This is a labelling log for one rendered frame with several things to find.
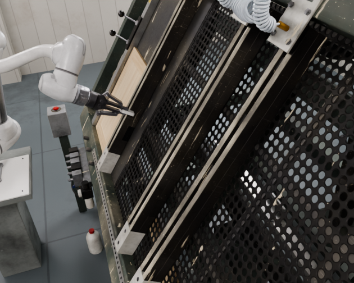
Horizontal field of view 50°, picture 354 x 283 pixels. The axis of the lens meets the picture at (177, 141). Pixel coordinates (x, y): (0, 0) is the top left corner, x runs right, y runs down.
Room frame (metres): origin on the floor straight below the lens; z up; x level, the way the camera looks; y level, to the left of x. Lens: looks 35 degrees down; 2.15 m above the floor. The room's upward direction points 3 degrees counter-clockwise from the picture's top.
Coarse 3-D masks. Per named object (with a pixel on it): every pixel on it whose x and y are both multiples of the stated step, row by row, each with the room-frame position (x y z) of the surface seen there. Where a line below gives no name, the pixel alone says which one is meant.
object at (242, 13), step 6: (234, 0) 1.04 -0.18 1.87; (240, 0) 1.02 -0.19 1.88; (246, 0) 1.00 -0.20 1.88; (252, 0) 0.98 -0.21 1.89; (234, 6) 1.03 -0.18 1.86; (240, 6) 1.00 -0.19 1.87; (246, 6) 0.97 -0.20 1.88; (252, 6) 1.05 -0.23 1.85; (234, 12) 1.03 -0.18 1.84; (240, 12) 0.99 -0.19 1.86; (246, 12) 0.96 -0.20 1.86; (252, 12) 1.04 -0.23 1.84; (240, 18) 0.99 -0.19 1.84; (246, 18) 0.97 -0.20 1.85; (252, 18) 0.96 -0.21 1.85
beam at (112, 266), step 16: (96, 144) 1.80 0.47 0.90; (96, 176) 1.57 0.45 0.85; (96, 192) 1.47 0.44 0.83; (112, 192) 1.39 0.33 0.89; (112, 208) 1.27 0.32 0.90; (112, 224) 1.17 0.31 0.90; (112, 256) 1.04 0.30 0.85; (128, 256) 1.00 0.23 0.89; (112, 272) 0.97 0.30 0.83; (128, 272) 0.91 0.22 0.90
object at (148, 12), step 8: (152, 0) 2.14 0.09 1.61; (144, 8) 2.18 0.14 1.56; (152, 8) 2.14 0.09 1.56; (144, 16) 2.13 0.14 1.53; (144, 24) 2.13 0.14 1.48; (136, 40) 2.11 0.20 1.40; (128, 56) 2.10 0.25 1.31; (120, 64) 2.09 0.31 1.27; (120, 72) 2.08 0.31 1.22; (112, 80) 2.08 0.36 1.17; (112, 88) 2.06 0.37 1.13; (96, 120) 2.03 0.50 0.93
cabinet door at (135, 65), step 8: (136, 48) 2.08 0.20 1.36; (136, 56) 1.99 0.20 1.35; (128, 64) 2.04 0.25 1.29; (136, 64) 1.94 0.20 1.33; (144, 64) 1.84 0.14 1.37; (128, 72) 1.99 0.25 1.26; (136, 72) 1.89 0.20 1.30; (120, 80) 2.03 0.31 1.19; (128, 80) 1.93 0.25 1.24; (136, 80) 1.83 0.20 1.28; (120, 88) 1.97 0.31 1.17; (128, 88) 1.87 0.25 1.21; (120, 96) 1.92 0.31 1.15; (128, 96) 1.82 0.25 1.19; (104, 120) 1.95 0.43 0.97; (112, 120) 1.84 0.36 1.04; (96, 128) 1.99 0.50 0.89; (104, 128) 1.89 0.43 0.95; (112, 128) 1.79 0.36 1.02; (104, 136) 1.82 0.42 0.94; (104, 144) 1.77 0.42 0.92
